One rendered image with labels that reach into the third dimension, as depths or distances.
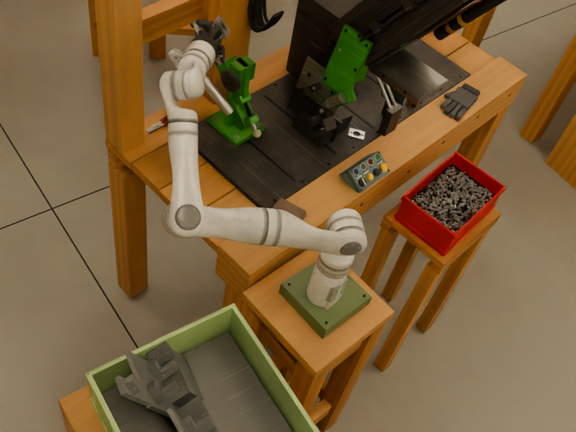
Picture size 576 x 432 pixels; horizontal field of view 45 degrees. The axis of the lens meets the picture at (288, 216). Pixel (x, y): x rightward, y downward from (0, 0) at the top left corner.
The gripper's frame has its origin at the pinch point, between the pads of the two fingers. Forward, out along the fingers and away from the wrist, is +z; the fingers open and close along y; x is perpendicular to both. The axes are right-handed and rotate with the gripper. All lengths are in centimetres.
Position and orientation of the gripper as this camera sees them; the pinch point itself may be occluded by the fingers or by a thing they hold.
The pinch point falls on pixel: (214, 31)
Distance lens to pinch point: 196.9
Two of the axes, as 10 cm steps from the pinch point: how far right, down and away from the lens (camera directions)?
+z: 1.6, -6.1, 7.8
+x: -8.6, 3.0, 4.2
